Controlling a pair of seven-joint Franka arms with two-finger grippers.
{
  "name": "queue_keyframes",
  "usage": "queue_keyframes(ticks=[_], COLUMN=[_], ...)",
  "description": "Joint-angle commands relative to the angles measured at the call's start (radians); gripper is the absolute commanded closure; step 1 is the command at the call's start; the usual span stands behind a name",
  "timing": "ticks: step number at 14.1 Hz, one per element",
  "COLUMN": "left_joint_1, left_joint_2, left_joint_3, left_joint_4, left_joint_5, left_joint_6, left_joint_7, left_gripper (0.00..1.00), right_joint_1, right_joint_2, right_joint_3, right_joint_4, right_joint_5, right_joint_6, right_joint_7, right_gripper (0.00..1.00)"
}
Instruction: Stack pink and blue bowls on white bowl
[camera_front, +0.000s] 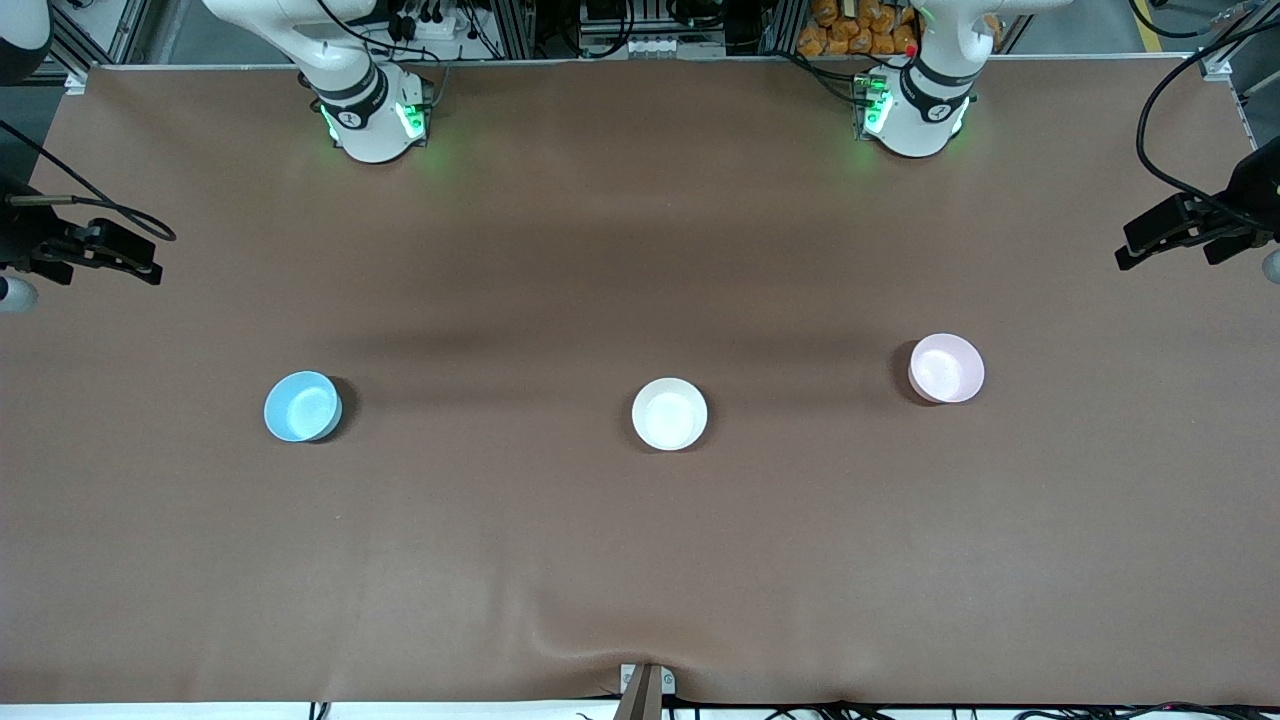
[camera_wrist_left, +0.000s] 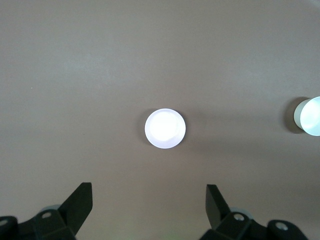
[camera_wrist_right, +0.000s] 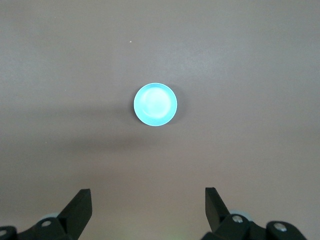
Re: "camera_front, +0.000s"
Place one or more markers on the orange lumpy items pile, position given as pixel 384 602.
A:
pixel 858 28

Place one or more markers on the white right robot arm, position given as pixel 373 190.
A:
pixel 365 125

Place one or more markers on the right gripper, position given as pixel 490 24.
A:
pixel 22 232

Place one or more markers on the aluminium frame profile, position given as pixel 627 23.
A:
pixel 78 52
pixel 1235 82

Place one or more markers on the grey metal table clamp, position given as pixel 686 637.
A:
pixel 646 690

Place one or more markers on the white power strip with plugs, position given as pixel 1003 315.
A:
pixel 435 24

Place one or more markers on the blue bowl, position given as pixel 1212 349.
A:
pixel 301 407

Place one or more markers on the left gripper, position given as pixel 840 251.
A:
pixel 1253 195

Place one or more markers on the brown table cover cloth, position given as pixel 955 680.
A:
pixel 640 250

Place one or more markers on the white bowl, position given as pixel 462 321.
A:
pixel 669 414

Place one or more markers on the pink bowl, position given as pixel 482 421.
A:
pixel 946 368

